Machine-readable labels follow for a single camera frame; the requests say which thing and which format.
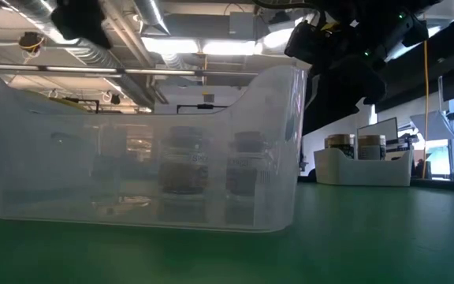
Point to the small jar orange-brown spice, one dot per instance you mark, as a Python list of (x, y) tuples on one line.
[(183, 175)]

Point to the silver ceiling duct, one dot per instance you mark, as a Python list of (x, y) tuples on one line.
[(154, 16)]

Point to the silver horizontal pipe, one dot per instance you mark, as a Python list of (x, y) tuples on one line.
[(152, 72)]

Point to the grey ceiling box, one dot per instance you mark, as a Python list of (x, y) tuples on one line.
[(242, 23)]

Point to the black bracket fixture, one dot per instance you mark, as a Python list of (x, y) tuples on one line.
[(201, 106), (81, 100)]

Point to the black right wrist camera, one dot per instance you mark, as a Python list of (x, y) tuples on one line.
[(304, 39)]

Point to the white hanging shade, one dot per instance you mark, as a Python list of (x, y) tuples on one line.
[(432, 124)]

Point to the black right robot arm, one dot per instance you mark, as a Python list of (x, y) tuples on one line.
[(373, 23)]

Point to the white plastic bin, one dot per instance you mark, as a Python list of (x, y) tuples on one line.
[(361, 173)]

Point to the small jar dark spice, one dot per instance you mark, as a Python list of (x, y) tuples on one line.
[(246, 177)]

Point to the bright ceiling light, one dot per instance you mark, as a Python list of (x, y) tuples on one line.
[(211, 46)]

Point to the clear plastic bin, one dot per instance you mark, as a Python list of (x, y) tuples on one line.
[(53, 177)]

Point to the wooden lid spice jar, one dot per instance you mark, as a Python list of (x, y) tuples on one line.
[(371, 146), (341, 146)]

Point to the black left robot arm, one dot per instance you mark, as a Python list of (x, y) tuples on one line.
[(79, 19)]

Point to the long ribbed silver duct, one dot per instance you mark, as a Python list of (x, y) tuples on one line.
[(105, 59)]

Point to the white computer monitor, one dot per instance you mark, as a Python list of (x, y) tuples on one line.
[(380, 126)]

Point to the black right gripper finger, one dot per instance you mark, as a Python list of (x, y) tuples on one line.
[(329, 106)]

